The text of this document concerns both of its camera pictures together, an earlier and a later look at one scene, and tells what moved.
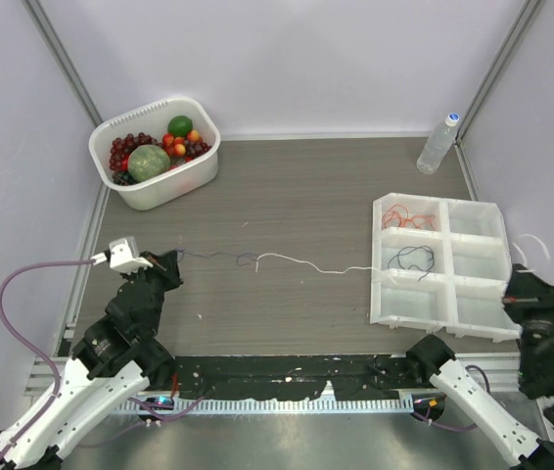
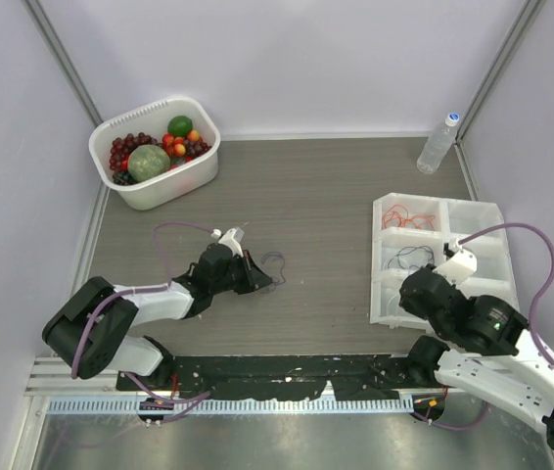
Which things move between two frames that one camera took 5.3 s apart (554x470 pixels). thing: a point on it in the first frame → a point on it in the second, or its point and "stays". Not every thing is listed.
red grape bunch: (121, 147) stays
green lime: (179, 126) stays
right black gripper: (527, 289) → (403, 302)
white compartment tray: (440, 263) stays
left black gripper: (165, 265) → (253, 276)
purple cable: (209, 256) → (279, 283)
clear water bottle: (438, 145) stays
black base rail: (354, 377) stays
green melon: (147, 162) stays
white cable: (375, 268) → (390, 302)
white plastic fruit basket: (151, 155) stays
